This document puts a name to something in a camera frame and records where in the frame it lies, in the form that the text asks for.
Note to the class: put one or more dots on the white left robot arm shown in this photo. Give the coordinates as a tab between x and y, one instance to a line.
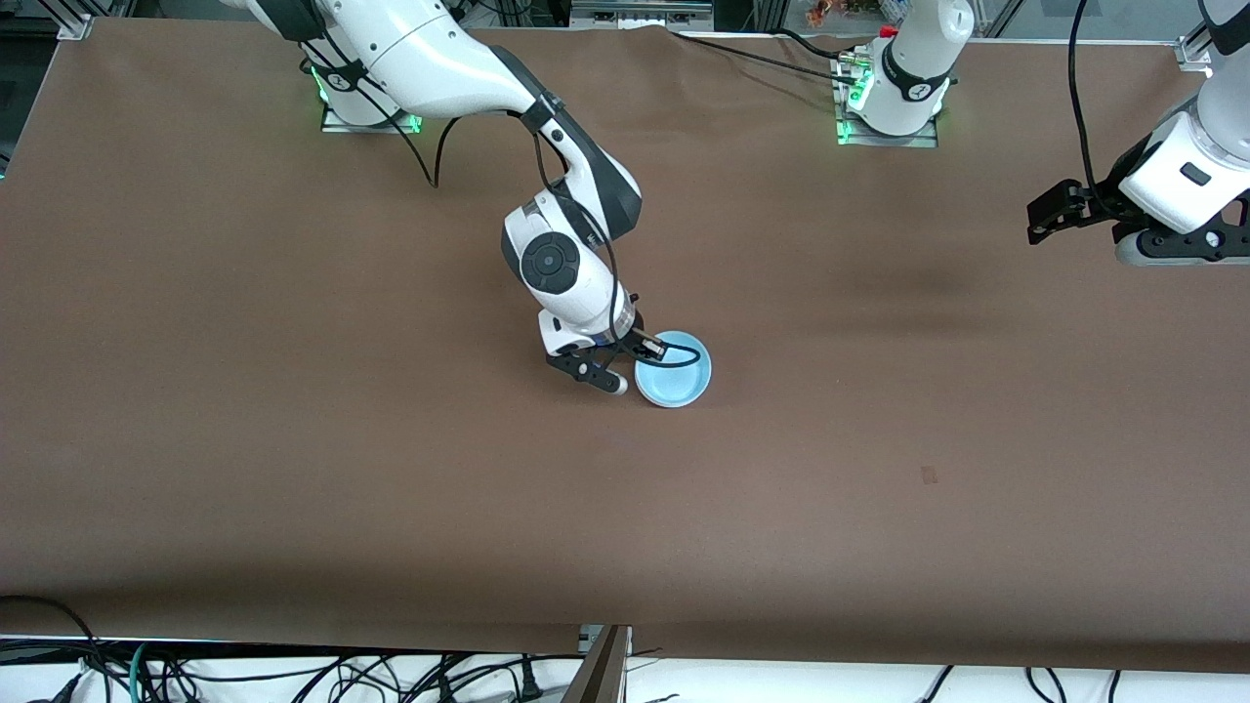
918	59

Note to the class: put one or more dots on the aluminium frame profile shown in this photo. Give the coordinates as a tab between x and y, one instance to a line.
601	674

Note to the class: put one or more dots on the aluminium corner bracket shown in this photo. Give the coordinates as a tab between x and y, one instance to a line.
1196	54
76	26

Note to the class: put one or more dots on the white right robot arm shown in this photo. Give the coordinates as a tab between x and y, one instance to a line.
420	49

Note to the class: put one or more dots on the brown table cover sheet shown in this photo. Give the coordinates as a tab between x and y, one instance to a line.
879	391

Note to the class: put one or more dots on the light blue plastic bowl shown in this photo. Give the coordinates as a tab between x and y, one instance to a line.
679	383

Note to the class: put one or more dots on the black power plug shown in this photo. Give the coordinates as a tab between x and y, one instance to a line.
528	686

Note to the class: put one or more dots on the colourful small objects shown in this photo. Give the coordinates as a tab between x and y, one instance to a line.
825	10

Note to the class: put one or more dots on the grey metal rail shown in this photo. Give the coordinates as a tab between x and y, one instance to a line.
640	12

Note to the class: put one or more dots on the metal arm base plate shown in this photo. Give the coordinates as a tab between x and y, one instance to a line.
342	127
923	142

